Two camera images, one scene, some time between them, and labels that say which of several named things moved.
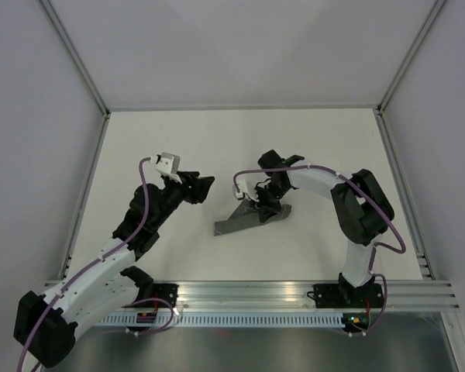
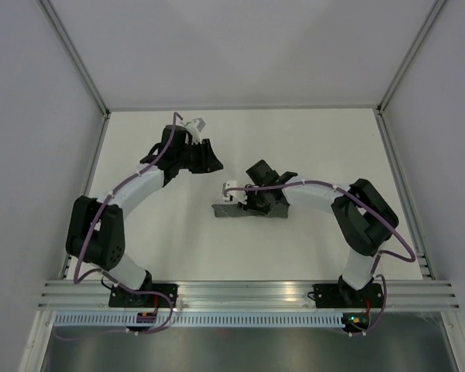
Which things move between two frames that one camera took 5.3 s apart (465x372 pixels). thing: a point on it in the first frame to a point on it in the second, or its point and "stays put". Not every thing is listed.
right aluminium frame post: (389, 92) stays put
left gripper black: (200, 188) to (209, 162)
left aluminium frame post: (77, 57) stays put
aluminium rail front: (277, 296) stays put
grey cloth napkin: (247, 215) to (279, 211)
